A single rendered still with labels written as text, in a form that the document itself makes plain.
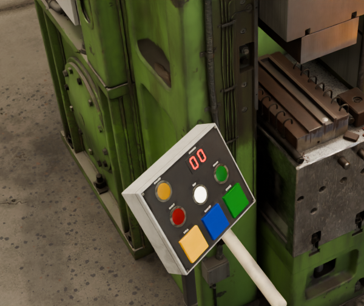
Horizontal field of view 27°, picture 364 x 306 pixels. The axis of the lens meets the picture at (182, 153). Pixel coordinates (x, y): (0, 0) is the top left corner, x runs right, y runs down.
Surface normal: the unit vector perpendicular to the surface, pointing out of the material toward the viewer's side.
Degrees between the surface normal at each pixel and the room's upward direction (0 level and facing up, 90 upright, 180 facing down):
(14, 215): 0
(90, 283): 0
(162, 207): 60
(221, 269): 90
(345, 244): 90
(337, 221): 90
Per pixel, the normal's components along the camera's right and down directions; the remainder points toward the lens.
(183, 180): 0.65, -0.04
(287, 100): -0.07, -0.73
